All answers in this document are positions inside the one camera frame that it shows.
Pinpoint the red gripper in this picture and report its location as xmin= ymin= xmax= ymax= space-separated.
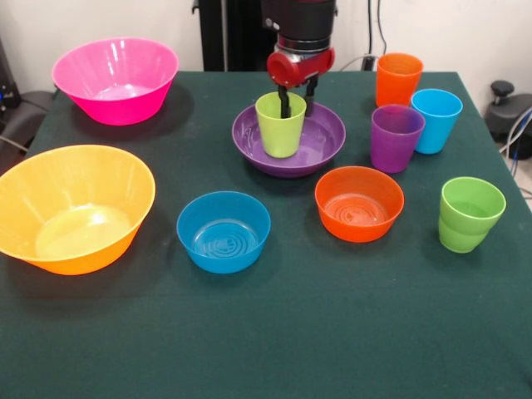
xmin=266 ymin=46 xmax=336 ymax=120

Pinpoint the lime yellow cup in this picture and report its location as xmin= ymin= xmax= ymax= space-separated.
xmin=254 ymin=91 xmax=308 ymax=159

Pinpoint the purple bowl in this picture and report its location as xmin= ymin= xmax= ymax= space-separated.
xmin=231 ymin=101 xmax=347 ymax=179

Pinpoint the black computer tower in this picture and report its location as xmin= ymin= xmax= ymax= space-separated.
xmin=0 ymin=37 xmax=22 ymax=121

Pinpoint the orange cup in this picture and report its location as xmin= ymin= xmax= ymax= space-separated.
xmin=376 ymin=52 xmax=424 ymax=108

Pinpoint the purple cup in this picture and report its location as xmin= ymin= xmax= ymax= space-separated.
xmin=370 ymin=104 xmax=426 ymax=175

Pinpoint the blue cup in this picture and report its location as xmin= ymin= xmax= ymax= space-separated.
xmin=410 ymin=88 xmax=464 ymax=155

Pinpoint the small orange bowl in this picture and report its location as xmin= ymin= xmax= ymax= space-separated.
xmin=313 ymin=165 xmax=406 ymax=244

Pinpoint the small blue bowl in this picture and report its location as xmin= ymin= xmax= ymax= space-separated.
xmin=175 ymin=190 xmax=272 ymax=274

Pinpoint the green cup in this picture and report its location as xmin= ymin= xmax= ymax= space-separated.
xmin=437 ymin=215 xmax=490 ymax=254
xmin=440 ymin=176 xmax=507 ymax=234

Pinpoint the black equipment with knob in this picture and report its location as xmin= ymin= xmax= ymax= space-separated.
xmin=485 ymin=81 xmax=532 ymax=145

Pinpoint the large pink bowl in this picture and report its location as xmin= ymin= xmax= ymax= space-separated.
xmin=51 ymin=37 xmax=180 ymax=126

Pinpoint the dark green tablecloth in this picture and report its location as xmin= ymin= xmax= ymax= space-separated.
xmin=0 ymin=70 xmax=532 ymax=399

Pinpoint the large orange yellow bowl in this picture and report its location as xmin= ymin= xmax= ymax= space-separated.
xmin=0 ymin=144 xmax=157 ymax=276

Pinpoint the white cable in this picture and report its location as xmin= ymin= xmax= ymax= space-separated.
xmin=338 ymin=53 xmax=369 ymax=72

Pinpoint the black cable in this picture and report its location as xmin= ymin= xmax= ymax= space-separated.
xmin=367 ymin=0 xmax=375 ymax=57
xmin=377 ymin=0 xmax=391 ymax=56

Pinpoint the blue cable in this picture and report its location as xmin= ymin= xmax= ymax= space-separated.
xmin=500 ymin=106 xmax=532 ymax=175

